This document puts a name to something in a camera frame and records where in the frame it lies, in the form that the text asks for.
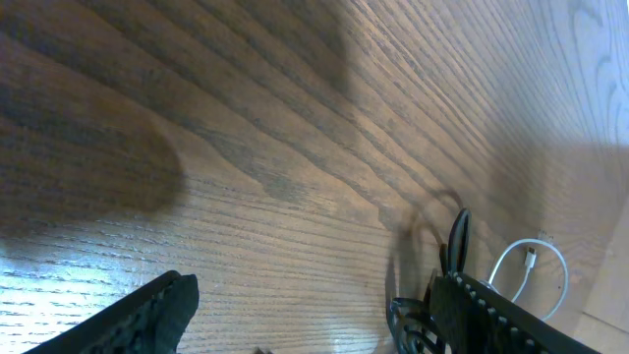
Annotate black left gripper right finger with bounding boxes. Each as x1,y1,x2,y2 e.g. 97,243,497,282
429,273,598,354

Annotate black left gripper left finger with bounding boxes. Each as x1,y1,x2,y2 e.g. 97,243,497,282
27,270,200,354

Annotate thick black USB cable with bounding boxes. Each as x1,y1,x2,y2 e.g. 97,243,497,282
385,206,473,354

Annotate white USB cable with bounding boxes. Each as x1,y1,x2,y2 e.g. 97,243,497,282
479,230,570,323

